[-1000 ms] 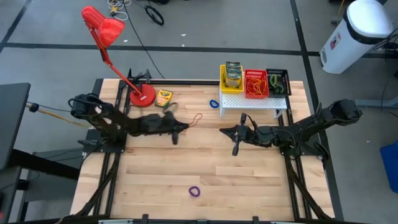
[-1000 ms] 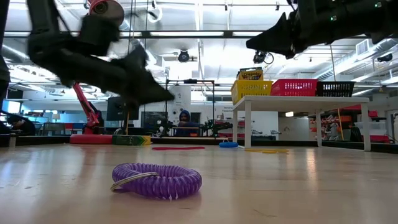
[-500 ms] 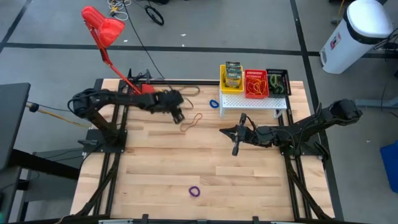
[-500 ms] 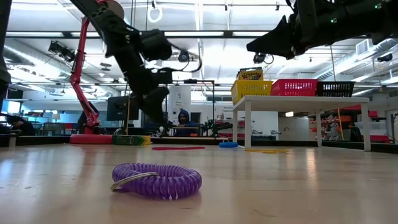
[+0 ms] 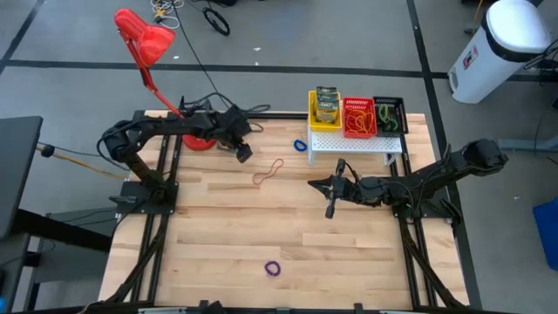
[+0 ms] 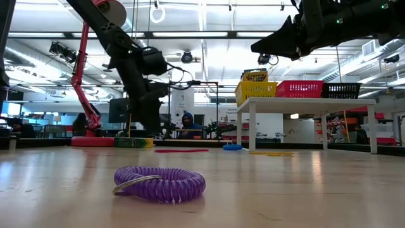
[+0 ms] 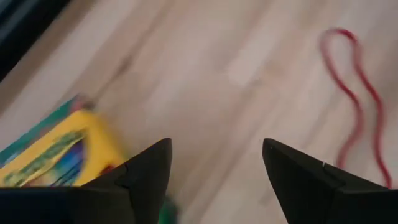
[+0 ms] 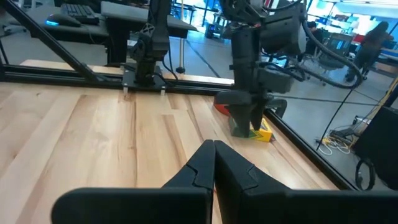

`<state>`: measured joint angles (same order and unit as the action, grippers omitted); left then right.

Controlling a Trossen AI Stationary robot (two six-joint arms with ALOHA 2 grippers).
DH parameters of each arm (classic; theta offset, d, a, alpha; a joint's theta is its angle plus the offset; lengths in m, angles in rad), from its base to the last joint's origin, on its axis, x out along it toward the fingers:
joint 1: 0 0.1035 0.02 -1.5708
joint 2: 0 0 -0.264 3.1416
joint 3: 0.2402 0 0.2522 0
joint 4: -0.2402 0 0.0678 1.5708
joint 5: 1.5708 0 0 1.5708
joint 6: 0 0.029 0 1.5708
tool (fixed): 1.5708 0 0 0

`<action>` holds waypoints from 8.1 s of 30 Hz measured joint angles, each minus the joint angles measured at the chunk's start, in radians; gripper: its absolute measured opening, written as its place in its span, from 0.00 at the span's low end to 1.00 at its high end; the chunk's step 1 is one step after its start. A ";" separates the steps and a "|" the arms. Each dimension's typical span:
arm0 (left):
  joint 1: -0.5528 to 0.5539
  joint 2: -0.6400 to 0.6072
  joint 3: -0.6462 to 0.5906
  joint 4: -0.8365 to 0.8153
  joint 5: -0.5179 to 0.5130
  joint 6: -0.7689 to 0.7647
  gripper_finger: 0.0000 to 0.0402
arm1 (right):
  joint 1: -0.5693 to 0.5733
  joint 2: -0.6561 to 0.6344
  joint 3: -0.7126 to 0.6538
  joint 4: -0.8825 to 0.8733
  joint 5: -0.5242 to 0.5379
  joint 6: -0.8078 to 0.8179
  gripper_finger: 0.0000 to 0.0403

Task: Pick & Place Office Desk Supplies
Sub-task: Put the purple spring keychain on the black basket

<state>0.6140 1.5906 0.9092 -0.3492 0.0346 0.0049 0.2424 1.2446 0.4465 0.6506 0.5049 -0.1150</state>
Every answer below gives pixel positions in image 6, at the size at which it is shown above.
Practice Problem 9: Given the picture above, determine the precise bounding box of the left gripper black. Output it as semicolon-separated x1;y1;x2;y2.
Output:
107;44;170;137

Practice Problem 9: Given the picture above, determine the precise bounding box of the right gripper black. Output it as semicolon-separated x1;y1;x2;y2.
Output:
251;0;352;61

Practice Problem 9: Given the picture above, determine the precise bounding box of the Crayola crayon box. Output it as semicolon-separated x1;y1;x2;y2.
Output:
114;137;155;148
242;68;269;82

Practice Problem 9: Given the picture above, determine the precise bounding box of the red plastic mesh basket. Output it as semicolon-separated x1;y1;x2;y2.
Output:
275;80;324;98

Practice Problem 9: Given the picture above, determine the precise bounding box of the red rubber band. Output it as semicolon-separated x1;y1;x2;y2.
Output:
154;148;209;154

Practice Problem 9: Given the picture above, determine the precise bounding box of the yellow plastic mesh basket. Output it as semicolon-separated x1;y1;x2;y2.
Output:
234;81;279;107

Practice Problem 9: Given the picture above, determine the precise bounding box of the purple spiral wrist coil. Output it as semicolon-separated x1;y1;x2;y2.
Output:
112;165;207;204

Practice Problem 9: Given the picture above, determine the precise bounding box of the black plastic mesh basket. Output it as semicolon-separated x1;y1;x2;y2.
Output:
321;82;362;99

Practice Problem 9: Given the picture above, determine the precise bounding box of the yellow rubber band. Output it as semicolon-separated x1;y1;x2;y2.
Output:
248;151;295;157

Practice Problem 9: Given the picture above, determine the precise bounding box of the red desk lamp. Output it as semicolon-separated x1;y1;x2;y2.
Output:
70;0;127;147

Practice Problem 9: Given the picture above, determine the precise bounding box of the white perforated metal shelf riser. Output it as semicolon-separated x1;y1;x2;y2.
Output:
236;97;378;155

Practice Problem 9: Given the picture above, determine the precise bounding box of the black ceiling fixture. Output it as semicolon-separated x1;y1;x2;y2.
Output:
383;53;401;64

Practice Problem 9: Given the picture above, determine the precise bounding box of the black ceiling spotlight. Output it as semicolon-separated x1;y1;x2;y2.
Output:
49;42;77;63

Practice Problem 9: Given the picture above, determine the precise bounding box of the red bin shelf rack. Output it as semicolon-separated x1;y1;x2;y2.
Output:
347;106;396;144

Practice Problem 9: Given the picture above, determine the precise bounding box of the black ceiling camera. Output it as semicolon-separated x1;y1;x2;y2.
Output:
257;53;280;67
180;50;194;65

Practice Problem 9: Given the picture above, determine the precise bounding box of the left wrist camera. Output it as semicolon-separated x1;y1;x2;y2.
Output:
140;46;168;76

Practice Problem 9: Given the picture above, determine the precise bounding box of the black metal gantry frame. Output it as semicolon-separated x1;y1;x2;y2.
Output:
169;80;220;140

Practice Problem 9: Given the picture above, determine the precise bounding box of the white hanging ring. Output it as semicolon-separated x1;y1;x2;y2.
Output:
150;6;166;24

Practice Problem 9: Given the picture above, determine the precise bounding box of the black aluminium table frame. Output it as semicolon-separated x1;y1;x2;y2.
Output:
0;136;405;150

